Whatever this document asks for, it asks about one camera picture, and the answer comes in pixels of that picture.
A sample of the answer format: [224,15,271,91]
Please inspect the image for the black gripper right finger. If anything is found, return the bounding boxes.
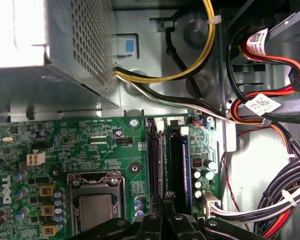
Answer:
[164,191,262,240]

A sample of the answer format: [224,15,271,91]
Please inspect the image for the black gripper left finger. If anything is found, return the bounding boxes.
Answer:
[67,194,164,240]

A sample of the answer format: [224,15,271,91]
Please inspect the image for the black RAM slot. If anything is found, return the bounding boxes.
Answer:
[168,118,185,213]
[145,117,160,201]

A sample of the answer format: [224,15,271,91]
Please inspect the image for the white power connector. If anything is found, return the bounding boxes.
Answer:
[201,191,221,216]

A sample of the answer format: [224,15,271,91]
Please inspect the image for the silver CPU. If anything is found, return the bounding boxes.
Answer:
[78,194,113,232]

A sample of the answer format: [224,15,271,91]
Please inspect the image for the metal locking lever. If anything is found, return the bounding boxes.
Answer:
[78,174,112,184]

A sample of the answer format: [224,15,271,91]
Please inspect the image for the CPU socket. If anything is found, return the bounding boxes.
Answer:
[66,171,128,233]

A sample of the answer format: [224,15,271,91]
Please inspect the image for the green motherboard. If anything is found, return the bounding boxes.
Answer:
[0,114,223,240]

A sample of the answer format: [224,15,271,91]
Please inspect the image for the white four-pin power socket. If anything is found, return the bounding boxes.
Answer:
[26,150,46,167]

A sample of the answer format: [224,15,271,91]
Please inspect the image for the black PC case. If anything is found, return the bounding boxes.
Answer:
[0,0,300,240]

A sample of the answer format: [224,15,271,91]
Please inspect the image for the blue case clip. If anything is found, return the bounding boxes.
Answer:
[116,34,138,56]

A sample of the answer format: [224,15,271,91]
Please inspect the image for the grey power supply unit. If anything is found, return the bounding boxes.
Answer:
[0,0,122,110]

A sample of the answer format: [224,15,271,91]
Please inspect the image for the metal drive cage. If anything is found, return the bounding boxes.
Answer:
[224,0,300,126]

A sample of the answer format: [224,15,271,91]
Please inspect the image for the black cable bundle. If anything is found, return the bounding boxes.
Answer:
[256,152,300,240]

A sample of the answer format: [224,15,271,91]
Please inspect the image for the black white wire bundle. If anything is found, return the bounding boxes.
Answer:
[114,74,241,123]

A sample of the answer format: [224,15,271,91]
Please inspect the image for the white barcode cable label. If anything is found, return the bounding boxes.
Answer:
[243,92,282,117]
[244,27,270,57]

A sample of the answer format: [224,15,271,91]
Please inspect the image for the yellow wire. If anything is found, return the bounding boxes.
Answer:
[114,0,217,83]

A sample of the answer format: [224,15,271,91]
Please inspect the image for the orange red wire harness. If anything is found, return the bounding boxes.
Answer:
[228,41,300,161]

